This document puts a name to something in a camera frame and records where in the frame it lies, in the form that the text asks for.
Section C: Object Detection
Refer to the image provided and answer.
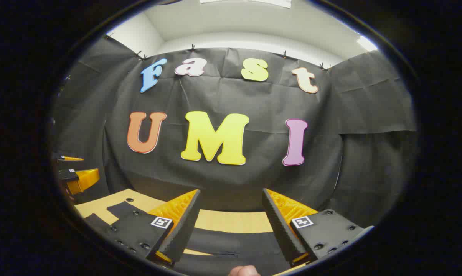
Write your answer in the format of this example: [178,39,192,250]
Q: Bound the dark grey jeans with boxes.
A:
[83,201,293,276]

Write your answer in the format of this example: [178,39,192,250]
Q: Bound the black backdrop cloth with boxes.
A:
[53,36,417,230]

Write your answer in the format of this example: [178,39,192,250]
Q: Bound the ceiling light panel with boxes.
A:
[200,0,293,9]
[358,35,378,53]

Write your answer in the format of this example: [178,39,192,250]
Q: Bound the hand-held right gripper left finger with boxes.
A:
[99,189,201,267]

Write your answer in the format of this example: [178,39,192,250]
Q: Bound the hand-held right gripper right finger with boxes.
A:
[262,188,374,268]

